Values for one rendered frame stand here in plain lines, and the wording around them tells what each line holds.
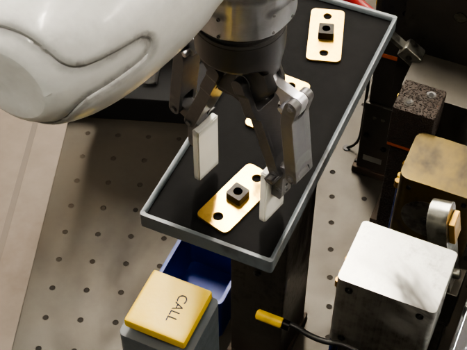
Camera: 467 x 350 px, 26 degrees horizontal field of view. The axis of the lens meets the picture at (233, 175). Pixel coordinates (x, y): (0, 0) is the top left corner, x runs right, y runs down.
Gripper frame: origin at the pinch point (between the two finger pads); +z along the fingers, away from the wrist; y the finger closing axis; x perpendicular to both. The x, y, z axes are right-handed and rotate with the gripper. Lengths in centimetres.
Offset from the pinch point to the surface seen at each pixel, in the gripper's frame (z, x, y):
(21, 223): 120, 33, -91
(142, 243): 50, 12, -28
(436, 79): 12.0, 33.5, 3.4
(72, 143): 50, 20, -50
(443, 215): 9.2, 14.6, 15.3
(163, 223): 3.5, -7.2, -3.3
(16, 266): 120, 23, -83
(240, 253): 3.6, -5.2, 4.3
